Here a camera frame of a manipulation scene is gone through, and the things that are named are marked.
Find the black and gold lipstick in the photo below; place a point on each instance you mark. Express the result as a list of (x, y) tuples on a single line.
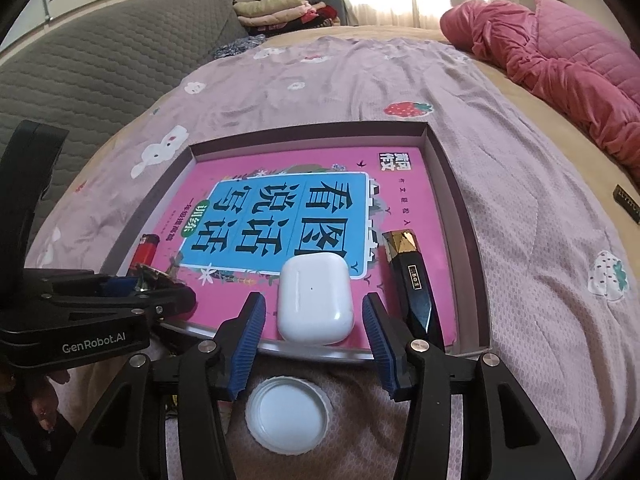
[(412, 285)]

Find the pink and blue book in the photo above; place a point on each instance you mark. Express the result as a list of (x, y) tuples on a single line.
[(425, 200)]

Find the white ribbed jar lid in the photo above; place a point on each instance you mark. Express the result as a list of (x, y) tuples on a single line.
[(287, 415)]

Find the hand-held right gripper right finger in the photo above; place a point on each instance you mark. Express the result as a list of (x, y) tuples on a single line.
[(380, 345)]

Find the person's left hand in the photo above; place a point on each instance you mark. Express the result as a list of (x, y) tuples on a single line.
[(42, 400)]

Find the shallow dark cardboard box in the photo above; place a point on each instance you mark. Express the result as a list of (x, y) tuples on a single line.
[(470, 240)]

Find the pink quilted duvet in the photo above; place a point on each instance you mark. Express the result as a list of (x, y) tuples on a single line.
[(565, 60)]

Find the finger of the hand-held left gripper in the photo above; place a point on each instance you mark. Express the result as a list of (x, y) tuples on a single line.
[(170, 302), (117, 285)]

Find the stack of folded clothes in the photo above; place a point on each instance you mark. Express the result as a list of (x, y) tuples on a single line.
[(280, 10)]

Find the dark patterned cloth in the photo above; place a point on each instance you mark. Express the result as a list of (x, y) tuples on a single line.
[(237, 46)]

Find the grey quilted headboard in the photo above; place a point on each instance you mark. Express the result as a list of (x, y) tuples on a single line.
[(115, 60)]

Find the white earbuds case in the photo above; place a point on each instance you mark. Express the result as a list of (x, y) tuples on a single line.
[(315, 300)]

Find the purple printed bedsheet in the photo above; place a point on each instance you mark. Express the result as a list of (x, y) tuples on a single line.
[(525, 260)]

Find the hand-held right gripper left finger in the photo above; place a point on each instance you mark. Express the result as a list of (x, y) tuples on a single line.
[(247, 350)]

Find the red lighter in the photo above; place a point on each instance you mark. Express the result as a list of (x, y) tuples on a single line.
[(146, 250)]

